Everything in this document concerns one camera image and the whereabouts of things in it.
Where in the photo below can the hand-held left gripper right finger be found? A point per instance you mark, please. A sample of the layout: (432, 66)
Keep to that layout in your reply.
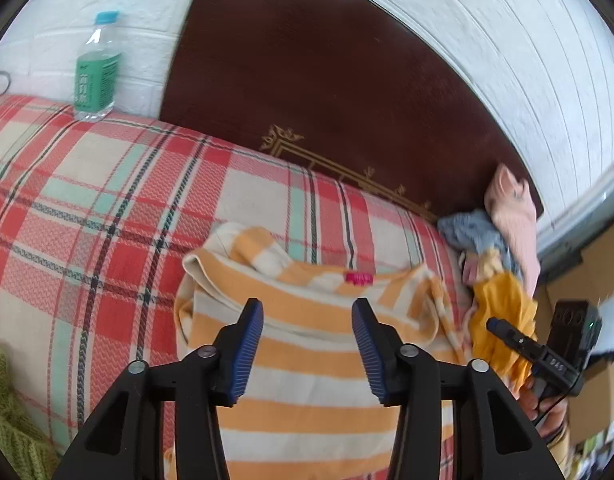
(369, 357)

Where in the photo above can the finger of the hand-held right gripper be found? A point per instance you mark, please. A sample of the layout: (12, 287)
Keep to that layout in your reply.
(507, 332)

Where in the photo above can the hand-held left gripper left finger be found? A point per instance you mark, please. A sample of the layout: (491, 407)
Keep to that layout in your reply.
(247, 352)

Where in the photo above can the orange white striped shirt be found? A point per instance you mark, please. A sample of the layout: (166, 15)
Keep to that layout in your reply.
(307, 360)

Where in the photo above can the person's right hand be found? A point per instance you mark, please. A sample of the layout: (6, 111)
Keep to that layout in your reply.
(532, 405)

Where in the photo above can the pale yellow white garment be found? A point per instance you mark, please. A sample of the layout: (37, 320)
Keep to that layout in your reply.
(479, 266)

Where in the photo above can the cardboard box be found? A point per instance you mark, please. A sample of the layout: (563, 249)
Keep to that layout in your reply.
(604, 270)

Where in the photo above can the blue grey garment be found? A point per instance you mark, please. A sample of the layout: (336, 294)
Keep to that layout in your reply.
(472, 232)

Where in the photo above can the pink garment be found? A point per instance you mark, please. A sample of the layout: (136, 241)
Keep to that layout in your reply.
(517, 225)

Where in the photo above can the red plaid blanket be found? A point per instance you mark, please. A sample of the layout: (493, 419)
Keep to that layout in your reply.
(87, 210)

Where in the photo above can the green knitted garment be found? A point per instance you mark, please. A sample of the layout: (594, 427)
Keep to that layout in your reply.
(7, 410)

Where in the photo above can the dark wooden headboard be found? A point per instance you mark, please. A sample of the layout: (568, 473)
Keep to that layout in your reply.
(307, 70)

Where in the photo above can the green label water bottle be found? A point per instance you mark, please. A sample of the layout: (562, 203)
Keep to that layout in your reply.
(97, 77)

